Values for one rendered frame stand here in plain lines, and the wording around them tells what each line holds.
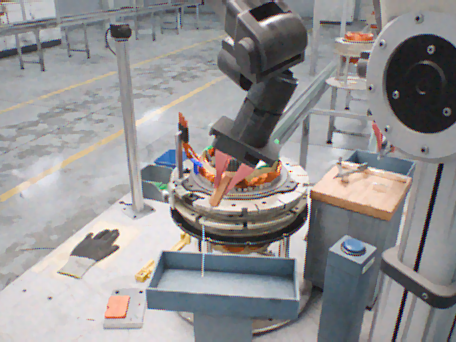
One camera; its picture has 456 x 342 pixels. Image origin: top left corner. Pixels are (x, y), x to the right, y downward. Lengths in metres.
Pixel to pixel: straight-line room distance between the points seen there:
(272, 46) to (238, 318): 0.45
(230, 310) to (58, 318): 0.54
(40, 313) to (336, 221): 0.75
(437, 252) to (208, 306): 0.36
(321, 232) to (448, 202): 0.55
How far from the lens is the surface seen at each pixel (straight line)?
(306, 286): 1.13
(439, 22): 0.45
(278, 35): 0.52
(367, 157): 1.27
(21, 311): 1.19
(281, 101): 0.58
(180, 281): 0.79
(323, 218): 1.04
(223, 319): 0.75
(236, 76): 0.61
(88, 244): 1.32
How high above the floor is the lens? 1.53
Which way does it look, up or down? 26 degrees down
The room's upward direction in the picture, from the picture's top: straight up
